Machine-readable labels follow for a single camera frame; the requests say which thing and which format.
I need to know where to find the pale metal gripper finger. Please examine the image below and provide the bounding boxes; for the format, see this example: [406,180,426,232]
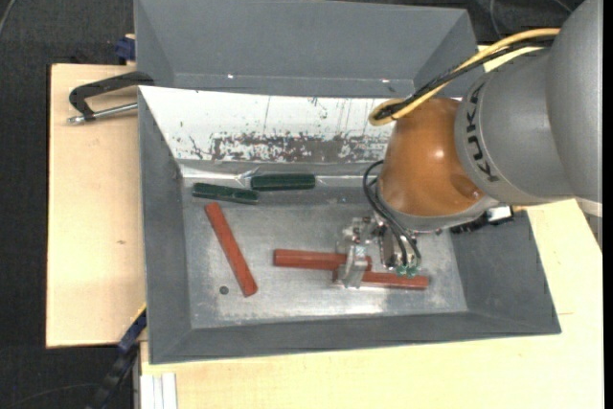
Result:
[344,247,374,275]
[332,270,366,290]

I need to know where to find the red-brown flat block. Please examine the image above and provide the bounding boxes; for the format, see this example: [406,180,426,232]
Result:
[334,271,430,291]
[204,201,260,299]
[273,248,374,271]

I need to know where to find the dark green flat block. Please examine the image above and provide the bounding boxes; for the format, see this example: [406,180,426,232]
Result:
[249,172,317,193]
[192,182,261,206]

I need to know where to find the grey metal bin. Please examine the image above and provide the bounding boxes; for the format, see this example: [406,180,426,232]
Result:
[132,0,562,365]

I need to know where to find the pale wood flat board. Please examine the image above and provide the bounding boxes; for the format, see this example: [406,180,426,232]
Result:
[45,63,148,349]

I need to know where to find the black cylinder on white bracket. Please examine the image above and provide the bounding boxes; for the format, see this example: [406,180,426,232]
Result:
[449,204,526,236]

